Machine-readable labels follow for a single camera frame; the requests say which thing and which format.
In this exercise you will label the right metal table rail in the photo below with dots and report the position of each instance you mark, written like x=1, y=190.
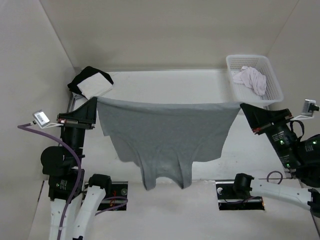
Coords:
x=280, y=137

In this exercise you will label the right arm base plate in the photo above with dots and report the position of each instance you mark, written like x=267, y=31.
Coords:
x=226, y=194

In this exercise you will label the folded white tank top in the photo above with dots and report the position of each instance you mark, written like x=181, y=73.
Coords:
x=94, y=86

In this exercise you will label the metal table rail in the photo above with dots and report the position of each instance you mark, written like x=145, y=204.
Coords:
x=280, y=137
x=71, y=104

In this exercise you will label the grey tank top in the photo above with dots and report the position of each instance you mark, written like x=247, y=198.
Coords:
x=164, y=140

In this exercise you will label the left metal table rail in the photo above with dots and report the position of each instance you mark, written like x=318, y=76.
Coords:
x=71, y=104

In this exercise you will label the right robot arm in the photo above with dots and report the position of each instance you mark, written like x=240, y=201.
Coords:
x=299, y=156

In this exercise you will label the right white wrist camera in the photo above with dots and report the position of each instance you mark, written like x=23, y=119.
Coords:
x=308, y=109

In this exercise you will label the white plastic basket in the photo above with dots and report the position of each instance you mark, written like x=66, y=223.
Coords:
x=241, y=93

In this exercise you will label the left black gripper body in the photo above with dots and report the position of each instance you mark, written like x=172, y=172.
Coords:
x=74, y=136

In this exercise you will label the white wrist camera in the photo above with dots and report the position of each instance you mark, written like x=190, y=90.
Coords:
x=308, y=109
x=41, y=119

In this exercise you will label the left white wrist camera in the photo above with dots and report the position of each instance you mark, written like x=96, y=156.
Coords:
x=41, y=119

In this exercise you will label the folded black tank top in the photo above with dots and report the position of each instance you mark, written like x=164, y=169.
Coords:
x=87, y=72

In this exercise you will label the light pink tank top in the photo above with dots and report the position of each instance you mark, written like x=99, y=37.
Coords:
x=252, y=79

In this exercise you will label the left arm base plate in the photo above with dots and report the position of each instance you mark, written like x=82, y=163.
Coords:
x=116, y=196

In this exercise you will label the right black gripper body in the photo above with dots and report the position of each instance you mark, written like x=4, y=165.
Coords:
x=283, y=142

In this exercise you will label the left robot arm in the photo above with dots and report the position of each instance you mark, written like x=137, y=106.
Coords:
x=71, y=211

